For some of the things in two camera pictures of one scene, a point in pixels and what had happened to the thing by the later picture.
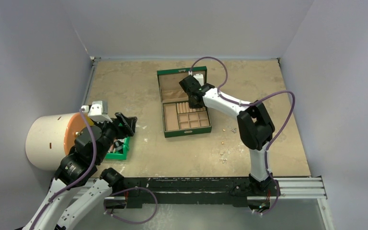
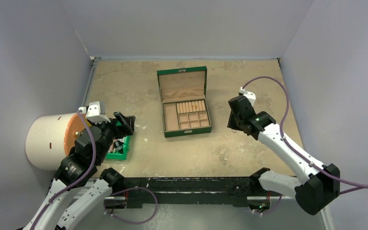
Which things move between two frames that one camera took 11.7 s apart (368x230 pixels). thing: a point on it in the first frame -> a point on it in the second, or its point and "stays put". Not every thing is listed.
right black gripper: (195, 99) -> (235, 117)
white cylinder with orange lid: (50, 138) stays put
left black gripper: (127, 126) stays put
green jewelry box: (179, 119) stays put
